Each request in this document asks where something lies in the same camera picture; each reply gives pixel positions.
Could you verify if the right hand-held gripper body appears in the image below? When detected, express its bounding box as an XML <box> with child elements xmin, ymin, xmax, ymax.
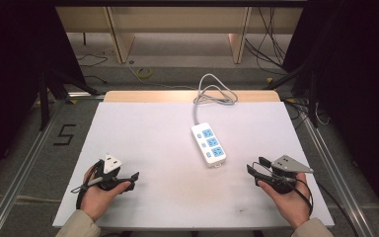
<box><xmin>255</xmin><ymin>154</ymin><xmax>315</xmax><ymax>196</ymax></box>

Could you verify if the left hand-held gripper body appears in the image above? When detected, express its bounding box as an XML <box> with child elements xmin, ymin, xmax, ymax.
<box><xmin>93</xmin><ymin>153</ymin><xmax>133</xmax><ymax>193</ymax></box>

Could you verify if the person's left hand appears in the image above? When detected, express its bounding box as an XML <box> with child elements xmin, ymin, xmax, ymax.
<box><xmin>79</xmin><ymin>163</ymin><xmax>132</xmax><ymax>223</ymax></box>

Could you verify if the person's right hand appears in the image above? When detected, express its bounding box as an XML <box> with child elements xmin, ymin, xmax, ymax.
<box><xmin>257</xmin><ymin>172</ymin><xmax>313</xmax><ymax>230</ymax></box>

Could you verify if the white board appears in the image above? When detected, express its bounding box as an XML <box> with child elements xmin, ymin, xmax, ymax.
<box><xmin>51</xmin><ymin>101</ymin><xmax>336</xmax><ymax>231</ymax></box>

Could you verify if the white power strip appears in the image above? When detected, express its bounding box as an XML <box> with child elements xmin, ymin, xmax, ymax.
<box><xmin>190</xmin><ymin>121</ymin><xmax>228</xmax><ymax>169</ymax></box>

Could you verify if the black metal stand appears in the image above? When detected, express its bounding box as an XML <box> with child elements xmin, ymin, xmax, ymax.
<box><xmin>262</xmin><ymin>55</ymin><xmax>322</xmax><ymax>129</ymax></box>
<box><xmin>38</xmin><ymin>67</ymin><xmax>102</xmax><ymax>132</ymax></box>

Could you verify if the wooden table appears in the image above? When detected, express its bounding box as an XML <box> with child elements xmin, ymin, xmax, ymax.
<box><xmin>103</xmin><ymin>90</ymin><xmax>281</xmax><ymax>104</ymax></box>

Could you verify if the yellow tape roll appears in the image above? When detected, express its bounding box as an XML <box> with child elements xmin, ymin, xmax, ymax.
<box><xmin>135</xmin><ymin>67</ymin><xmax>153</xmax><ymax>80</ymax></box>

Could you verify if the black curtain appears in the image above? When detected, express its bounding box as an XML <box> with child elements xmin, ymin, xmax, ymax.
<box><xmin>280</xmin><ymin>0</ymin><xmax>379</xmax><ymax>228</ymax></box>
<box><xmin>0</xmin><ymin>0</ymin><xmax>87</xmax><ymax>192</ymax></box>

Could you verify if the beige wooden desk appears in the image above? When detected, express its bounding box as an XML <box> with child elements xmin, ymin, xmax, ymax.
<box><xmin>55</xmin><ymin>6</ymin><xmax>304</xmax><ymax>65</ymax></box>

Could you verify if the left hand-held gripper cable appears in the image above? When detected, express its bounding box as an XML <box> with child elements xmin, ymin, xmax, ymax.
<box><xmin>70</xmin><ymin>163</ymin><xmax>105</xmax><ymax>210</ymax></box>

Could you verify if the hand-held gripper cable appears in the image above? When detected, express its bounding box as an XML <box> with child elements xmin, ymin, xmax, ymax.
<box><xmin>70</xmin><ymin>163</ymin><xmax>105</xmax><ymax>210</ymax></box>
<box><xmin>285</xmin><ymin>177</ymin><xmax>360</xmax><ymax>237</ymax></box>

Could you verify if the right hand-held gripper cable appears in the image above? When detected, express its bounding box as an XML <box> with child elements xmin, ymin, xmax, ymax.
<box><xmin>285</xmin><ymin>177</ymin><xmax>360</xmax><ymax>237</ymax></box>

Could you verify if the aluminium floor rail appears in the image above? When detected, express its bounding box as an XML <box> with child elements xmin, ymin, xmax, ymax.
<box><xmin>0</xmin><ymin>98</ymin><xmax>67</xmax><ymax>237</ymax></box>
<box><xmin>300</xmin><ymin>112</ymin><xmax>378</xmax><ymax>237</ymax></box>

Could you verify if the grey power strip cable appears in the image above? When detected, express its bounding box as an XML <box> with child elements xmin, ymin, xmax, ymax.
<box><xmin>191</xmin><ymin>72</ymin><xmax>239</xmax><ymax>126</ymax></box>

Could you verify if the thin black floor cable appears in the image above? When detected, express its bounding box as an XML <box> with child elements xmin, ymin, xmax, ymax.
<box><xmin>76</xmin><ymin>53</ymin><xmax>110</xmax><ymax>85</ymax></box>

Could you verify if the black floor cables bundle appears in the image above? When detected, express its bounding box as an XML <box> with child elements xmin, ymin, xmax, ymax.
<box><xmin>244</xmin><ymin>6</ymin><xmax>288</xmax><ymax>77</ymax></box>

